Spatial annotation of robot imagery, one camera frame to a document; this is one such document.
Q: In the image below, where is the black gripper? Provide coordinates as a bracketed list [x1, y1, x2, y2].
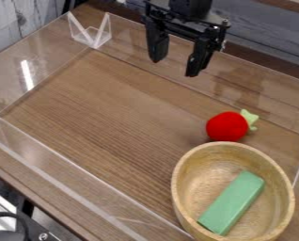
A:
[143, 0, 231, 77]

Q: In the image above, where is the red plush strawberry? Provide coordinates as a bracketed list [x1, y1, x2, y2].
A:
[204, 109, 259, 142]

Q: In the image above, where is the oval wooden bowl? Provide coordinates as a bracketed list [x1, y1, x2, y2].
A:
[171, 142, 295, 241]

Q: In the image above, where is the green rectangular block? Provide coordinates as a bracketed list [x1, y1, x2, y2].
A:
[198, 170, 266, 236]

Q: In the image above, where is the clear acrylic enclosure wall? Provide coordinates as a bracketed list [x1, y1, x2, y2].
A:
[0, 8, 299, 241]

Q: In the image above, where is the black cable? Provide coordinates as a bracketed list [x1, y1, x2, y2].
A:
[0, 211, 32, 241]

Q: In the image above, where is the black metal table bracket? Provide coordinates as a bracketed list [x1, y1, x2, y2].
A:
[16, 197, 60, 241]

